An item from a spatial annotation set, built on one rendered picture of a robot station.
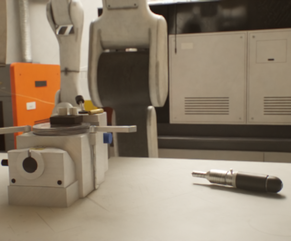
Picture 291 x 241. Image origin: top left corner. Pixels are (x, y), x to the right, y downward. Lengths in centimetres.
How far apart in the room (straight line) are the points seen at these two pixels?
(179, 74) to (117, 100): 108
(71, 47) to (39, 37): 243
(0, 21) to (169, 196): 34
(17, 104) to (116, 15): 84
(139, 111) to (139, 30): 22
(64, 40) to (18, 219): 86
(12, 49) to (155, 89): 292
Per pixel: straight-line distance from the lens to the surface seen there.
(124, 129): 59
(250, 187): 62
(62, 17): 130
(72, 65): 131
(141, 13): 108
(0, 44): 61
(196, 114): 213
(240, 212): 53
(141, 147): 117
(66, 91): 130
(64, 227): 49
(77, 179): 59
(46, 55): 370
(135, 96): 106
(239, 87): 210
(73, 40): 132
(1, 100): 185
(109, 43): 111
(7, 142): 186
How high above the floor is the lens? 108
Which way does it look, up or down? 7 degrees down
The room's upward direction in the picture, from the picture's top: 1 degrees counter-clockwise
